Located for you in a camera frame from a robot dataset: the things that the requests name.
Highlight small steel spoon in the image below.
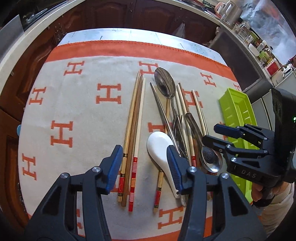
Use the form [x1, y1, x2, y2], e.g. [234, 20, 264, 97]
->
[185, 112, 223, 173]

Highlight large steel spoon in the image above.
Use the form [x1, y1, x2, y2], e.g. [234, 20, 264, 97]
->
[153, 67, 186, 149]

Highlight right hand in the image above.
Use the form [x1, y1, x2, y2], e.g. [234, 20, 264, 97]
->
[250, 181, 292, 204]

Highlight lime green plastic tray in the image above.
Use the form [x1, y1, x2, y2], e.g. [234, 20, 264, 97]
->
[219, 88, 257, 203]

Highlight pale chopstick red band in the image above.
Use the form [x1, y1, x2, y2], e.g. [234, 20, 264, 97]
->
[177, 83, 197, 167]

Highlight pale short chopstick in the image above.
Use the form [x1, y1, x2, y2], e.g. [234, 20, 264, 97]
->
[191, 90, 208, 136]

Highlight grey storage cabinet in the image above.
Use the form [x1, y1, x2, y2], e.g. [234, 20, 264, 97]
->
[209, 26, 274, 130]

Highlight white ceramic spoon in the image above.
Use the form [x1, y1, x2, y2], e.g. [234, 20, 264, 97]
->
[147, 132, 180, 199]

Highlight bamboo chopstick red tip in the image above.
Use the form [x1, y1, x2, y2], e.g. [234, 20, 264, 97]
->
[153, 99, 170, 213]

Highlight dark brown wooden chopstick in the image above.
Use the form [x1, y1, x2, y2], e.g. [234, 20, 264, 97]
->
[121, 73, 143, 207]

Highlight steel chopstick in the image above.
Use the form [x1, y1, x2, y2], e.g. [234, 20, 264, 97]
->
[149, 82, 181, 156]

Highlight orange white H-pattern cloth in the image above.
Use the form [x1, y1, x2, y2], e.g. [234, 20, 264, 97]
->
[18, 41, 242, 240]

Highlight white electric kettle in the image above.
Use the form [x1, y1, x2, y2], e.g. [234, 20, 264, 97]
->
[214, 1, 242, 27]

